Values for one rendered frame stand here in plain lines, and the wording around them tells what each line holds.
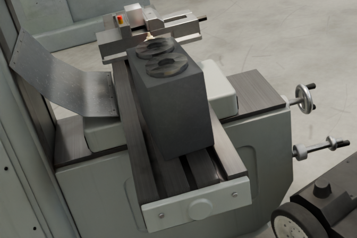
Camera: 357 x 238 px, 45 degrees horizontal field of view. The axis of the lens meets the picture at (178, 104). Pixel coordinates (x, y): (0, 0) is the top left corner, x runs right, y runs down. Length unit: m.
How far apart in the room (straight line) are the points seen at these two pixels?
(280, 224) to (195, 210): 0.53
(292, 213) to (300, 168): 1.06
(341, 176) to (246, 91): 0.43
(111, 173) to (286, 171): 0.63
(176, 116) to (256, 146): 0.64
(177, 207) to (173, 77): 0.26
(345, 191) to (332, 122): 1.35
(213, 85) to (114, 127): 0.35
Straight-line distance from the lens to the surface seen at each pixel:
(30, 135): 1.30
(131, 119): 1.11
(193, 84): 0.86
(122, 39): 1.43
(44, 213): 1.43
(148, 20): 1.42
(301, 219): 1.25
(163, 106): 0.86
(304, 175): 2.27
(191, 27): 1.46
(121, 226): 1.57
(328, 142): 1.62
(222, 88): 1.38
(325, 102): 2.82
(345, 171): 1.41
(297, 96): 1.68
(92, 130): 1.33
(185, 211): 0.88
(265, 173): 1.57
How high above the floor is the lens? 1.52
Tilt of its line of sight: 31 degrees down
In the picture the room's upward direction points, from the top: 11 degrees counter-clockwise
